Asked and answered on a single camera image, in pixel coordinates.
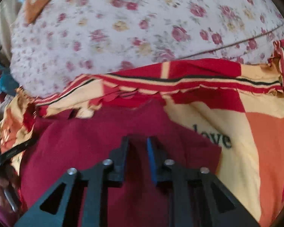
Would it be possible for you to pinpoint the red orange cream love blanket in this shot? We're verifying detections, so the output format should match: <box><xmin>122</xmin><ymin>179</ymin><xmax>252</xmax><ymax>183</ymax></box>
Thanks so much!
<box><xmin>0</xmin><ymin>40</ymin><xmax>284</xmax><ymax>226</ymax></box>

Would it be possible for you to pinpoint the dark red garment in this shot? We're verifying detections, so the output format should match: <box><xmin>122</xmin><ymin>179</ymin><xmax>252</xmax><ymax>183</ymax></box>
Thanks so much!
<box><xmin>20</xmin><ymin>100</ymin><xmax>221</xmax><ymax>226</ymax></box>

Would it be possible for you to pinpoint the blue plastic bag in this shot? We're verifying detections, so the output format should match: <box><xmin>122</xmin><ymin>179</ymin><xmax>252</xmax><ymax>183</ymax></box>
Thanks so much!
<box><xmin>0</xmin><ymin>72</ymin><xmax>19</xmax><ymax>96</ymax></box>

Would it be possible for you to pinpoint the left hand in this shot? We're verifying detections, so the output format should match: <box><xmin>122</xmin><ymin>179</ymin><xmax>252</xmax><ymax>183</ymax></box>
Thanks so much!
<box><xmin>0</xmin><ymin>165</ymin><xmax>20</xmax><ymax>213</ymax></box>

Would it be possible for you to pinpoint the white floral quilt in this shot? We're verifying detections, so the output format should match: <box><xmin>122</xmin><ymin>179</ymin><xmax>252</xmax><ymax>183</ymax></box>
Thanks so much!
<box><xmin>10</xmin><ymin>0</ymin><xmax>284</xmax><ymax>97</ymax></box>

